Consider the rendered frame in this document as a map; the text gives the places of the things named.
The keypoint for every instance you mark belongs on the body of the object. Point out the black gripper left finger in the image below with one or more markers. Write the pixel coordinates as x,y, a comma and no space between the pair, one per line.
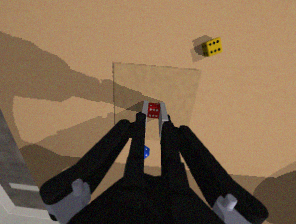
65,194

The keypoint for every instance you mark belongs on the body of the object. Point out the red die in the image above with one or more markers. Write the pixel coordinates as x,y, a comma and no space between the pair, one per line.
153,110

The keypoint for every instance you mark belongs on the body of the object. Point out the blue die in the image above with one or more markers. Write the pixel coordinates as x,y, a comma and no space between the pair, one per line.
146,151

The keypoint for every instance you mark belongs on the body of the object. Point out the yellow die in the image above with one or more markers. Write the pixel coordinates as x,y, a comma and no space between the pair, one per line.
212,47

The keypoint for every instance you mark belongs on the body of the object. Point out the tan square mat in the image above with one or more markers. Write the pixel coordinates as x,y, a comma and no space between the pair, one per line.
176,87

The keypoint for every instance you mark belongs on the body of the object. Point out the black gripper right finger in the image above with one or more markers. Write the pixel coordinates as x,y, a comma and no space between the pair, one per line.
230,201

